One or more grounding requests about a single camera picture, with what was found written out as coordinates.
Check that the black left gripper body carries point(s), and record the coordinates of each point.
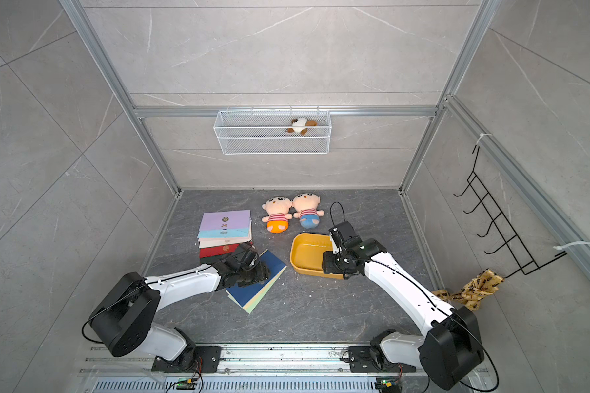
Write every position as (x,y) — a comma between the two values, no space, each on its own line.
(256,271)

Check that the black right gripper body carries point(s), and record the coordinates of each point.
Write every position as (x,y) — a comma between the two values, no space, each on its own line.
(334,262)

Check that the navy blue envelope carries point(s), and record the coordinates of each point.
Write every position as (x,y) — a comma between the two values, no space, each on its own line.
(248,297)

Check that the yellow plastic storage box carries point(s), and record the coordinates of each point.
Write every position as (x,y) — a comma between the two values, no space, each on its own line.
(307,253)

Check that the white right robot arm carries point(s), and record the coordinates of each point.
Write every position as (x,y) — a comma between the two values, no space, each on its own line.
(448,346)

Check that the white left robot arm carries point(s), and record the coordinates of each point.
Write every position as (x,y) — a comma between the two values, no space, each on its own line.
(124,320)

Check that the light blue envelope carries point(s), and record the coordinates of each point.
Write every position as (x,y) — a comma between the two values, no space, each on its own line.
(224,233)

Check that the cream white envelope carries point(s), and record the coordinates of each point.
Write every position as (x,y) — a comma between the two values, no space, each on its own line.
(207,242)

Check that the purple envelope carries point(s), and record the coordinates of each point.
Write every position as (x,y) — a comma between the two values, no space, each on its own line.
(226,216)

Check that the plush doll blue pants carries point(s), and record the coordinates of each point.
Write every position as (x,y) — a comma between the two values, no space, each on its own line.
(306,210)

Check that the small brown white plush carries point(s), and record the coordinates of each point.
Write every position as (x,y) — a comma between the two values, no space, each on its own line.
(301,126)

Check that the yellow patterned cloth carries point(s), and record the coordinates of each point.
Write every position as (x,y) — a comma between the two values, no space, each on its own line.
(471,295)

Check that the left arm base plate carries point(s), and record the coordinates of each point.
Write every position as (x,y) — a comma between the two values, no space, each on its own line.
(204,359)

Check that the metal mounting rail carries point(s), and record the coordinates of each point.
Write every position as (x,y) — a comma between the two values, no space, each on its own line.
(236,359)

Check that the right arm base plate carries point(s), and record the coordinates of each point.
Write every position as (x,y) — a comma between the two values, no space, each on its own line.
(367,359)

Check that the white wire mesh basket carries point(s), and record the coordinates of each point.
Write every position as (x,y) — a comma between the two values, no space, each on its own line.
(263,132)

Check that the black wire hook rack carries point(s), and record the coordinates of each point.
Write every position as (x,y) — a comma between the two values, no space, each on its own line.
(499,223)

